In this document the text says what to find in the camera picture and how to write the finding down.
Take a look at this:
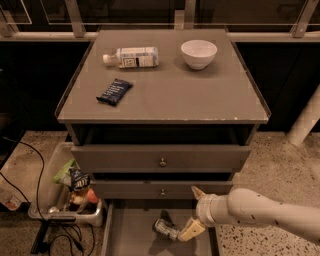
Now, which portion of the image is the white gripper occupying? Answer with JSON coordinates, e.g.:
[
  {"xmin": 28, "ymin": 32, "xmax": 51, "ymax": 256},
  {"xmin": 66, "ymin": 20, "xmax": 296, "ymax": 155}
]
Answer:
[{"xmin": 178, "ymin": 186, "xmax": 230, "ymax": 242}]

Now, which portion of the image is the clear plastic storage bin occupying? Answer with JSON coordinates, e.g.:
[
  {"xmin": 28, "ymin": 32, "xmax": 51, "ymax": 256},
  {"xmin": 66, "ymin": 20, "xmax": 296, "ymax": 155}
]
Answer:
[{"xmin": 28, "ymin": 142, "xmax": 103, "ymax": 227}]

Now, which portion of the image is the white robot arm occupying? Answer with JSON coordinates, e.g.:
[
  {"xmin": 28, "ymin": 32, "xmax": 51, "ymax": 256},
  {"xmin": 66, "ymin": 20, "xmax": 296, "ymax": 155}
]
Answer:
[{"xmin": 178, "ymin": 186, "xmax": 320, "ymax": 244}]

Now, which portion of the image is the dark blue chip bag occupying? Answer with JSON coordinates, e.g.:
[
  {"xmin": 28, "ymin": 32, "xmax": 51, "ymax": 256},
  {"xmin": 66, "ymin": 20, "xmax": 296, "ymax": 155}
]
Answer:
[{"xmin": 69, "ymin": 168, "xmax": 90, "ymax": 191}]

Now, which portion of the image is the middle grey drawer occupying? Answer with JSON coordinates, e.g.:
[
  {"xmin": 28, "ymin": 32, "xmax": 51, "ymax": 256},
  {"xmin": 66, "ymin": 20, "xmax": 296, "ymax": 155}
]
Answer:
[{"xmin": 91, "ymin": 180, "xmax": 233, "ymax": 199}]

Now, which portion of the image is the clear plastic water bottle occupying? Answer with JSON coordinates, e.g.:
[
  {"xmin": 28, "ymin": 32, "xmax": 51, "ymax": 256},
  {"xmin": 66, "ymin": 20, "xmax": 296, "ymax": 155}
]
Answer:
[{"xmin": 102, "ymin": 47, "xmax": 159, "ymax": 69}]

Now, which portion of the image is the black cable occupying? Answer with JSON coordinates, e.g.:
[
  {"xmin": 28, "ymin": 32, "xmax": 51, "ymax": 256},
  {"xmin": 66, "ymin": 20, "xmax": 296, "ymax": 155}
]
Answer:
[{"xmin": 0, "ymin": 136, "xmax": 96, "ymax": 256}]

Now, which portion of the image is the white ceramic bowl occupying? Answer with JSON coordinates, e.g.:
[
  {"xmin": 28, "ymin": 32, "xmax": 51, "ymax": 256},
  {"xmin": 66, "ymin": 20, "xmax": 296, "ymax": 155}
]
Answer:
[{"xmin": 181, "ymin": 40, "xmax": 218, "ymax": 70}]

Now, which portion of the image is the top grey drawer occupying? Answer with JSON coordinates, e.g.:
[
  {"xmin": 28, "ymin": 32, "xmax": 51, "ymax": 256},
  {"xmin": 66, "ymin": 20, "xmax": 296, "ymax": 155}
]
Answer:
[{"xmin": 71, "ymin": 145, "xmax": 250, "ymax": 173}]

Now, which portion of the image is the silver green 7up can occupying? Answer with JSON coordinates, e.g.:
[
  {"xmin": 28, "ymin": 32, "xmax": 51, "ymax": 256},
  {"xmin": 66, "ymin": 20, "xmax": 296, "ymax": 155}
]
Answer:
[{"xmin": 154, "ymin": 219, "xmax": 180, "ymax": 241}]

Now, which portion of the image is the dark blue snack packet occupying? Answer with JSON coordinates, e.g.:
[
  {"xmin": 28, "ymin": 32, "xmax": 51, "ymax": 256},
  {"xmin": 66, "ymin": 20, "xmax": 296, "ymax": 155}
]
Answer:
[{"xmin": 96, "ymin": 78, "xmax": 133, "ymax": 106}]

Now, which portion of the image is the grey drawer cabinet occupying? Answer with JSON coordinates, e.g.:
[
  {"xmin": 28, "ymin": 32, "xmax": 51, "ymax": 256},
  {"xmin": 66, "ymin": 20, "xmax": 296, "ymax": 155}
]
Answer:
[{"xmin": 54, "ymin": 28, "xmax": 272, "ymax": 256}]

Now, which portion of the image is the green snack bag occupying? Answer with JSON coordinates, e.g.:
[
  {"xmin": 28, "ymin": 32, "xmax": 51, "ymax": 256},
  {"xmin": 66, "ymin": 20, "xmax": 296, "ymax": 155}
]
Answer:
[{"xmin": 53, "ymin": 159, "xmax": 76, "ymax": 186}]

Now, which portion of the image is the white metal railing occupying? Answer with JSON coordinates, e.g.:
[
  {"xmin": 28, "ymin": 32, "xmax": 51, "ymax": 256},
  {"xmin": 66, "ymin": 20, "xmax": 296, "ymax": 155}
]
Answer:
[{"xmin": 0, "ymin": 0, "xmax": 320, "ymax": 42}]

